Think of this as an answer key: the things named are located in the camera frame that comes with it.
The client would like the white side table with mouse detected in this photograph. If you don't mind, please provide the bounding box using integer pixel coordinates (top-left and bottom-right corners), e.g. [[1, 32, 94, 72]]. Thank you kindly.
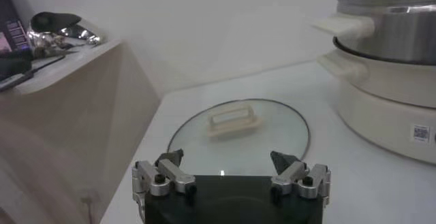
[[0, 39, 122, 97]]

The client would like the cream electric cooker base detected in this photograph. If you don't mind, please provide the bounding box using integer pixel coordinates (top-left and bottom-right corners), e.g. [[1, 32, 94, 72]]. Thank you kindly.
[[316, 46, 436, 165]]

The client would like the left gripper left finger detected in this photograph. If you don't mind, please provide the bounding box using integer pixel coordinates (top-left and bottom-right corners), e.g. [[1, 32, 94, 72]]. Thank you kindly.
[[131, 148, 198, 223]]

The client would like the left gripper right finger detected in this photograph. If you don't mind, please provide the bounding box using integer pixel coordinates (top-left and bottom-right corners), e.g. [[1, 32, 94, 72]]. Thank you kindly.
[[269, 149, 332, 209]]

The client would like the chrome and black round device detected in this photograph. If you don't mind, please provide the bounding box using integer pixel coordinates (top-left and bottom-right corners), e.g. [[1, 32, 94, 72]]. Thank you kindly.
[[27, 11, 103, 51]]

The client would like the stainless steel steamer basket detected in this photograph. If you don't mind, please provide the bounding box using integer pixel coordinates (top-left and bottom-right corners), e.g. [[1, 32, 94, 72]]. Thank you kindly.
[[311, 0, 436, 66]]

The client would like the dark laptop with barcode screen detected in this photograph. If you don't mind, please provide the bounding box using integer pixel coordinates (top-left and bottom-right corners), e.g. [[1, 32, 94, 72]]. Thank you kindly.
[[0, 0, 33, 59]]

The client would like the glass lid with cream handle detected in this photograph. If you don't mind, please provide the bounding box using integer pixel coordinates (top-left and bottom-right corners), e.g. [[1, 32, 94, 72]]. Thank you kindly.
[[166, 98, 311, 178]]

